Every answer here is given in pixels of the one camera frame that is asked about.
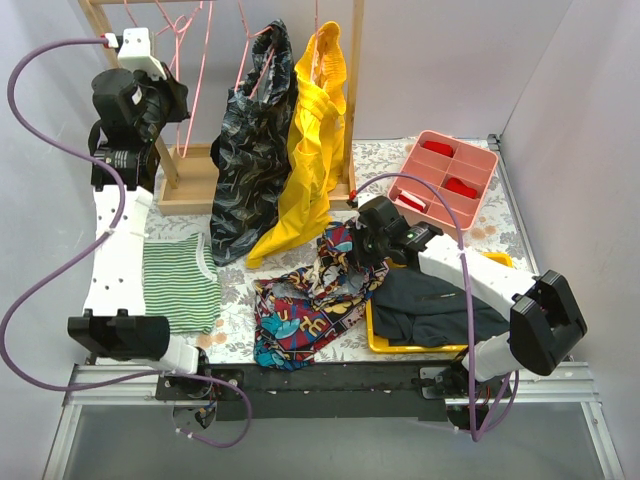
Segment wooden clothes rack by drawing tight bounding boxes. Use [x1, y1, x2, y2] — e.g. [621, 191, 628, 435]
[77, 0, 365, 216]

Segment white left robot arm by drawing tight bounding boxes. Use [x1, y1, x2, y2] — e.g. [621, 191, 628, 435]
[67, 68, 213, 400]

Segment pink hanger with yellow shorts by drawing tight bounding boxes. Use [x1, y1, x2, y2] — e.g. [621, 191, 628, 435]
[310, 0, 323, 87]

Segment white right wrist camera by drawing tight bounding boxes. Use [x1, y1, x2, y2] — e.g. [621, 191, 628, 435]
[346, 191, 372, 209]

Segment dark leaf print shorts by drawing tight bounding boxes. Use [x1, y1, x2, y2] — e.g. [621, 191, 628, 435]
[210, 19, 298, 266]

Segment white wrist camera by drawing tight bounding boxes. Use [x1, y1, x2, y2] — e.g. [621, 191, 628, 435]
[346, 191, 372, 209]
[102, 27, 168, 81]

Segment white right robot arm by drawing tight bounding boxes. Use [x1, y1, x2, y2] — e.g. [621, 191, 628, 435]
[353, 196, 588, 398]

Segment red cloth middle compartment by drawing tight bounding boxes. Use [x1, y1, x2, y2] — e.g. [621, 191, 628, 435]
[444, 177, 478, 199]

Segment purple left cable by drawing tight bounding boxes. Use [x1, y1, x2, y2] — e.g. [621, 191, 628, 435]
[0, 38, 126, 391]

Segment floral table cloth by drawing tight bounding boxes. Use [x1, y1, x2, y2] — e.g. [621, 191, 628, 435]
[146, 137, 538, 363]

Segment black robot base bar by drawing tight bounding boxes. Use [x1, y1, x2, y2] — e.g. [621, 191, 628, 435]
[155, 361, 469, 421]

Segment pink divided organiser box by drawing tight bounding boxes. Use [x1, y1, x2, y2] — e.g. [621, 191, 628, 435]
[388, 130, 498, 237]

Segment dark navy garment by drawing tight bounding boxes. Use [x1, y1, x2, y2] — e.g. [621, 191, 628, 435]
[372, 269, 514, 347]

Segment pink wire hanger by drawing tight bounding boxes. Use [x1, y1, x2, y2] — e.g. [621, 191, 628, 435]
[175, 1, 214, 159]
[149, 0, 203, 79]

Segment red cloth upper compartment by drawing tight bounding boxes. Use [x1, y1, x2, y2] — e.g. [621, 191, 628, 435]
[422, 140, 454, 158]

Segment yellow shorts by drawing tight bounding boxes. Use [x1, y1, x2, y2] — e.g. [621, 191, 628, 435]
[246, 21, 347, 268]

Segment pink hanger with dark shorts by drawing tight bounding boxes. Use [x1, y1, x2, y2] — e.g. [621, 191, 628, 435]
[234, 0, 281, 101]

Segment green striped shirt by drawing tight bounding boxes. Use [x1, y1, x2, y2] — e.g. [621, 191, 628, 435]
[143, 233, 221, 334]

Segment colourful comic print shorts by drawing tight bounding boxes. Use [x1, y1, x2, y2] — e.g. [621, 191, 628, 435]
[253, 219, 389, 371]

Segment yellow plastic tray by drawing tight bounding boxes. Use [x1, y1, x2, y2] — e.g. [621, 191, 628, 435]
[365, 252, 516, 355]

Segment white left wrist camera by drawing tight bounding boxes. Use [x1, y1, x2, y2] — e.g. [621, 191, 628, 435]
[102, 27, 168, 81]

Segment red white cloth lower compartment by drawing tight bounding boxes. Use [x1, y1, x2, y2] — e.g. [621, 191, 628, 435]
[396, 190, 428, 213]

